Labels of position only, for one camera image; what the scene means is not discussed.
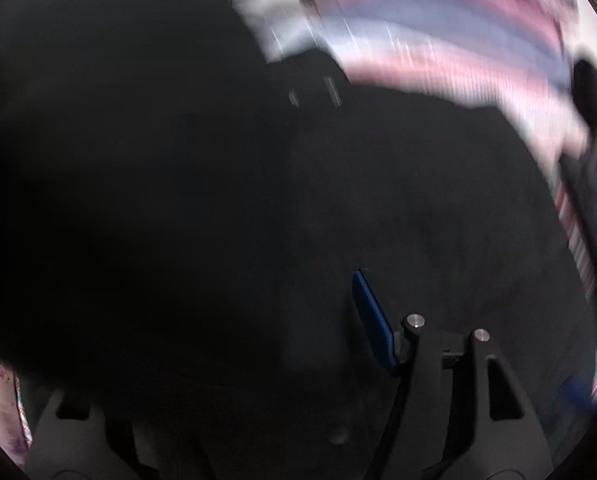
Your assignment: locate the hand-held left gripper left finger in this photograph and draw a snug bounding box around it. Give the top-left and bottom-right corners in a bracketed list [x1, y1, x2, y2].
[26, 387, 152, 480]

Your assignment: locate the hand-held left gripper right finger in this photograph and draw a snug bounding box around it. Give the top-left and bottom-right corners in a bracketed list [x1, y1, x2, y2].
[353, 270, 554, 480]

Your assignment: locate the black padded jacket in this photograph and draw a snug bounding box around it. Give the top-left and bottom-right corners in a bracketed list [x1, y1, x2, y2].
[0, 0, 597, 480]

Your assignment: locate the pink floral pillow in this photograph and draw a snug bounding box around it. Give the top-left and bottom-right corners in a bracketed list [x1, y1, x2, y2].
[0, 347, 33, 467]

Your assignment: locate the pink blue white comforter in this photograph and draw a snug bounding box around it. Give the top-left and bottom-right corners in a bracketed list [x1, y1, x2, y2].
[263, 0, 597, 161]

